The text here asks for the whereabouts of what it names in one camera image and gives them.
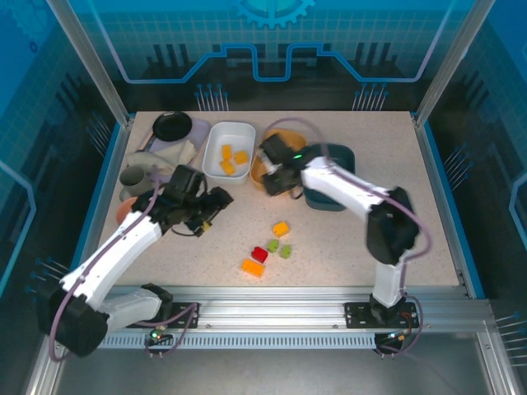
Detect orange container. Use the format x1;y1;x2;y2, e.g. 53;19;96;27
250;128;309;193

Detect teal container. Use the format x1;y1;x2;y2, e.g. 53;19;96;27
302;142;357;213

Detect orange ball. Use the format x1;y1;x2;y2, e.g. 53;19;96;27
116;197;139;225

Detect beige cloth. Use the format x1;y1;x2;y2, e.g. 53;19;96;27
126;137;198;174

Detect gray mug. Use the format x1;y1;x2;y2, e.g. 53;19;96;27
119;165;152;202

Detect white rectangular container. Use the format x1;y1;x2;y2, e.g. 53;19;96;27
201;121;257;186

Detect lavender tray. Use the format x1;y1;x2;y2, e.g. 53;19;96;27
142;117;212;154

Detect orange lego brick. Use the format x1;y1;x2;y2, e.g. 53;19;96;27
241;258;265;277

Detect black round pan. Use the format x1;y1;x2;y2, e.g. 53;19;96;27
152;111;194;142

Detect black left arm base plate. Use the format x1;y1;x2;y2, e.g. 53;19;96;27
163;302;202;329

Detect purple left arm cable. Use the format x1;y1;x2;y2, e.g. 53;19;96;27
48;164;166;363

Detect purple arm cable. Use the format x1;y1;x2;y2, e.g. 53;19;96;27
48;164;166;363
263;118;432;297

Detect aluminium mounting rail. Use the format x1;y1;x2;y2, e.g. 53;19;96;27
98;286;493;351

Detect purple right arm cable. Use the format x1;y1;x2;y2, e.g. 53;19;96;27
263;118;432;297

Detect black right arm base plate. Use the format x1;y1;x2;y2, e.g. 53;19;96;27
344;301;422;329

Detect aluminium frame post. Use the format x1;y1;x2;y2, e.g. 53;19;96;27
44;0;136;127
413;0;495;127

